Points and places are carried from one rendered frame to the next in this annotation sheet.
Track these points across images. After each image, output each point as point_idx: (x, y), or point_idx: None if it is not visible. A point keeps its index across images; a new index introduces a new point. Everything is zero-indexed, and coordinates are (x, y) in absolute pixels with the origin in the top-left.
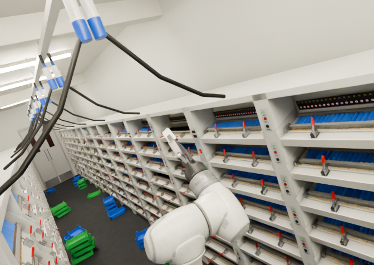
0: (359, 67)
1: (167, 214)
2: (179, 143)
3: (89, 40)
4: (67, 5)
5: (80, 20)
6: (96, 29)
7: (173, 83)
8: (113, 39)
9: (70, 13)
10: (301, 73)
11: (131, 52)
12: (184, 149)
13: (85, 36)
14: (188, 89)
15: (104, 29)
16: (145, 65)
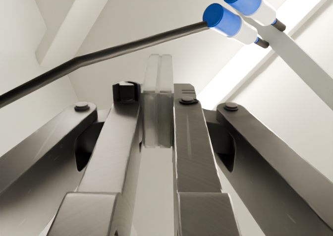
0: None
1: None
2: (140, 157)
3: None
4: (271, 7)
5: (254, 10)
6: (229, 19)
7: (45, 80)
8: (196, 31)
9: (266, 4)
10: None
11: (160, 42)
12: (79, 180)
13: None
14: (1, 102)
15: (215, 30)
16: (123, 50)
